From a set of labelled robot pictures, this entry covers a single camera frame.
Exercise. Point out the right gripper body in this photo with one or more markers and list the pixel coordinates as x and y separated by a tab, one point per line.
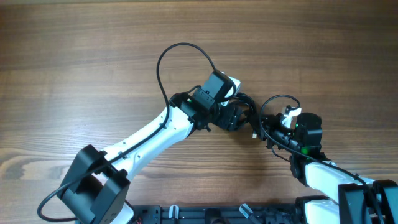
276	130

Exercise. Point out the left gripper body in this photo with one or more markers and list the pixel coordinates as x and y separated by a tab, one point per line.
225	116

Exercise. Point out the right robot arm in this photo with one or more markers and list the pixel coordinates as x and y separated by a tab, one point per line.
348	198

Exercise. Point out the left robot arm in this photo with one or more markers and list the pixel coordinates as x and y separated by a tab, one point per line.
97	182

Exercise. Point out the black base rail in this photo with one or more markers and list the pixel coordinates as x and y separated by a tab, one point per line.
174	214

